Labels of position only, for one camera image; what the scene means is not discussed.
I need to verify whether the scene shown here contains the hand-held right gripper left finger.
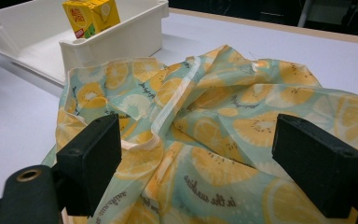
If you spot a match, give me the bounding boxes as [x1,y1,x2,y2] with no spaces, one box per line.
[55,113,123,217]

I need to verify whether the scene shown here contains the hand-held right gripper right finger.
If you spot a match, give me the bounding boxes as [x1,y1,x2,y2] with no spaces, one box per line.
[271,113,358,219]

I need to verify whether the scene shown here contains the lemon print fabric bag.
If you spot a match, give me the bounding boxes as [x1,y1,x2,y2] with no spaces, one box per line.
[41,44,358,224]

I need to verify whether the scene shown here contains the white plastic tray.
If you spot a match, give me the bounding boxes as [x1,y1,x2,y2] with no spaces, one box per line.
[0,0,171,87]

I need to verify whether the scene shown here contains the yellow drink carton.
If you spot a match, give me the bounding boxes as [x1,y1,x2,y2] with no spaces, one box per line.
[62,0,121,40]

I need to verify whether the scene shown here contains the white desk leg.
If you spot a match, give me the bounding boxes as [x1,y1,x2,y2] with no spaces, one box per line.
[296,0,313,28]

